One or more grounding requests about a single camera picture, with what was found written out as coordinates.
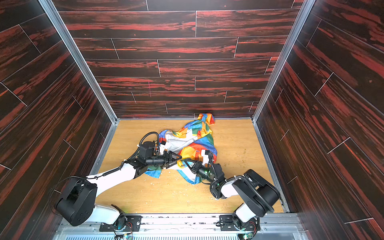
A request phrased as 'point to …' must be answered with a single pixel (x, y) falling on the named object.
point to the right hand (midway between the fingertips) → (186, 159)
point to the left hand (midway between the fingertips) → (181, 160)
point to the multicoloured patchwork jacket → (196, 144)
